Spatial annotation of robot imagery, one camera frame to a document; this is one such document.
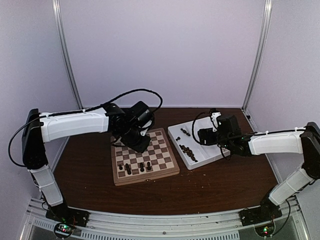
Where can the white plastic divided tray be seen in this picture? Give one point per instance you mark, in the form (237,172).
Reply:
(204,154)

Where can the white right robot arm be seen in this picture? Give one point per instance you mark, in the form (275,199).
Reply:
(303,141)

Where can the dark chess rook small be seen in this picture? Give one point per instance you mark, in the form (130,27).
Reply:
(128,166)

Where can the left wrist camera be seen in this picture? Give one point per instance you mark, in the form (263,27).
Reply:
(145,128)

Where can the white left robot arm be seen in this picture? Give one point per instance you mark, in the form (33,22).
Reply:
(44,136)

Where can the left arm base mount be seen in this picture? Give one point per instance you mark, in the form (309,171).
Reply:
(65,214)

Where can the aluminium frame post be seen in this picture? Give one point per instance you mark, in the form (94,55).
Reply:
(56,5)
(264,30)

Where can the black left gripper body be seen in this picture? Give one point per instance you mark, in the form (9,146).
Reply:
(130,139)

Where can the aluminium front rail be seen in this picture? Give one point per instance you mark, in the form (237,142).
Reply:
(225,225)

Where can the left aluminium frame post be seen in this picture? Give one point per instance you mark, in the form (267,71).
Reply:
(56,5)

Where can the right aluminium frame post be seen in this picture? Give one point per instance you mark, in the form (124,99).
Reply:
(264,30)

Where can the dark chess knight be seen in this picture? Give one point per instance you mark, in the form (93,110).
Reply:
(186,149)

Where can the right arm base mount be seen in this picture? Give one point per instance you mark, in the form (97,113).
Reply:
(265,212)

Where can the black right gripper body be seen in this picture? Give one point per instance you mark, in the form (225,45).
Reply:
(222,141)

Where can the wooden chess board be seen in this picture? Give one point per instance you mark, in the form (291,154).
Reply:
(159,153)

